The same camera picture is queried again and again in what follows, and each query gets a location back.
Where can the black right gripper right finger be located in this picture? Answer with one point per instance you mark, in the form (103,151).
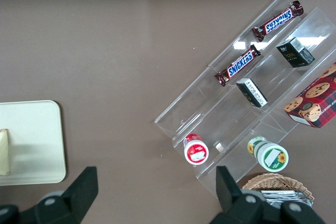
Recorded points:
(233,200)

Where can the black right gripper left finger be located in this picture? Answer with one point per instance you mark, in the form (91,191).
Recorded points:
(74,197)

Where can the triangle sandwich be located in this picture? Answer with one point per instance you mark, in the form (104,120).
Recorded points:
(4,153)

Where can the light tan wicker basket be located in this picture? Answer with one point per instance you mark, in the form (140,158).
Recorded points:
(273,182)

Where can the cream plastic tray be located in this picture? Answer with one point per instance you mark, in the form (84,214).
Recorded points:
(34,140)

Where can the silver foil packets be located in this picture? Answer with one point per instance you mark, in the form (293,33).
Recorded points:
(281,195)

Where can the small metallic tag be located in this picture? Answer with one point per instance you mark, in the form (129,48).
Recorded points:
(220,147)

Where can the green lidded sunflower cup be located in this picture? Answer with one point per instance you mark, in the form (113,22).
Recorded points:
(270,155)

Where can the red lidded yogurt cup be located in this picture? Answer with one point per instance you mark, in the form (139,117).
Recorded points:
(196,151)

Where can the clear acrylic tiered stand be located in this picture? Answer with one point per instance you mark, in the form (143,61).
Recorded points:
(210,113)

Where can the small black carton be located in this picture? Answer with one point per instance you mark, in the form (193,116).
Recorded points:
(294,54)
(253,93)

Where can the red tartan cookie box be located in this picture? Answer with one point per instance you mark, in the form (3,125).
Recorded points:
(315,100)

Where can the brown snickers bar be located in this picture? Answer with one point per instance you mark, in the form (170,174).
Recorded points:
(278,22)
(240,64)

